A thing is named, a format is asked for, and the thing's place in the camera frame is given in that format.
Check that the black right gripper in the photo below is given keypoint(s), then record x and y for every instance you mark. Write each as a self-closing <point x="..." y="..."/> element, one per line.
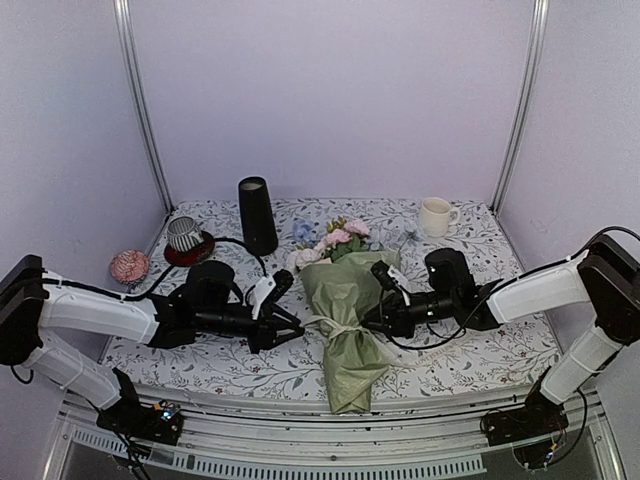
<point x="394" y="307"/>

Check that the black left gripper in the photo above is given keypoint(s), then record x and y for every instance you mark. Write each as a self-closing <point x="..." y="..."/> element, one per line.
<point x="270" y="326"/>

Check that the white printed ribbon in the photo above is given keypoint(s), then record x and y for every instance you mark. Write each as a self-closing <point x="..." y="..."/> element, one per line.
<point x="354" y="347"/>

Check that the green paper flower bouquet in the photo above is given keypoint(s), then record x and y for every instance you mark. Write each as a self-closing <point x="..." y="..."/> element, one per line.
<point x="335" y="273"/>

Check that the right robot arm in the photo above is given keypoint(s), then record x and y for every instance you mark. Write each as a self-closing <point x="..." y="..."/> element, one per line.
<point x="601" y="276"/>

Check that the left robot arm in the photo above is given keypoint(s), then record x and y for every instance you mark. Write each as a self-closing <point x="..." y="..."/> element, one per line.
<point x="36" y="302"/>

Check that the black tall vase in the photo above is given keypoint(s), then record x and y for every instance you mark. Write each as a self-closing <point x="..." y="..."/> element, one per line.
<point x="257" y="220"/>

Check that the red floral saucer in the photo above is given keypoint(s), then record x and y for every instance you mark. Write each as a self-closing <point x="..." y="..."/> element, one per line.
<point x="193" y="256"/>

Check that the cream ceramic mug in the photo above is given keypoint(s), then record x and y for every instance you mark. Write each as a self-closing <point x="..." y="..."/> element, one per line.
<point x="436" y="216"/>

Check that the floral patterned table mat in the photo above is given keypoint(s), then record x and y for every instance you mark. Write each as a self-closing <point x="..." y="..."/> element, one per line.
<point x="465" y="361"/>

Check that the black white striped cup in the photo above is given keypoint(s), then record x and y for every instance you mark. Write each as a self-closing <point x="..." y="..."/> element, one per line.
<point x="184" y="234"/>

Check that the red patterned bowl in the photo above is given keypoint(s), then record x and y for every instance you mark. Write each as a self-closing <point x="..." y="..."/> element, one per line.
<point x="129" y="267"/>

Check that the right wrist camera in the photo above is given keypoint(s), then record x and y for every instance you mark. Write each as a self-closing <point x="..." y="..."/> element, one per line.
<point x="390" y="279"/>

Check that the aluminium frame rail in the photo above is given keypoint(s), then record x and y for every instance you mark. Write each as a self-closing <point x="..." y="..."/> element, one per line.
<point x="230" y="437"/>

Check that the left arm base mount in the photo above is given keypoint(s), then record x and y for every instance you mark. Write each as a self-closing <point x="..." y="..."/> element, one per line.
<point x="160" y="423"/>

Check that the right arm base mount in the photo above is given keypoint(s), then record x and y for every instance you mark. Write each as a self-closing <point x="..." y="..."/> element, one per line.
<point x="536" y="417"/>

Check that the right aluminium post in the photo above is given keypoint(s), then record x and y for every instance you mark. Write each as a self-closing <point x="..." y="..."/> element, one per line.
<point x="531" y="67"/>

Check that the aluminium post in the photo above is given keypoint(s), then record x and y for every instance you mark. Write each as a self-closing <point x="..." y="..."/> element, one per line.
<point x="124" y="26"/>
<point x="531" y="67"/>

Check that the left aluminium post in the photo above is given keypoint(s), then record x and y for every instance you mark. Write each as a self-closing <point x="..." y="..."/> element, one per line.
<point x="124" y="26"/>

